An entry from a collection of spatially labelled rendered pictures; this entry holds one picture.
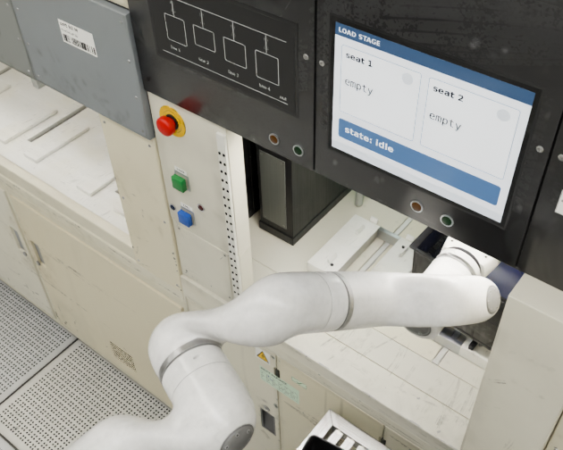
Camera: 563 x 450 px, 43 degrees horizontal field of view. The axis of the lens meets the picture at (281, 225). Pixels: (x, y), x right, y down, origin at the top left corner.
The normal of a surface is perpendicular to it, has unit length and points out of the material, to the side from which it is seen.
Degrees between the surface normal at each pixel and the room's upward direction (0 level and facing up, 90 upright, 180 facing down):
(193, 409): 26
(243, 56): 90
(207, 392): 11
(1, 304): 0
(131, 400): 0
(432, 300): 41
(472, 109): 90
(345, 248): 0
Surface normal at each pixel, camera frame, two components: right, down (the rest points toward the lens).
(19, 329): -0.03, -0.71
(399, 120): -0.62, 0.57
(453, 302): 0.17, 0.00
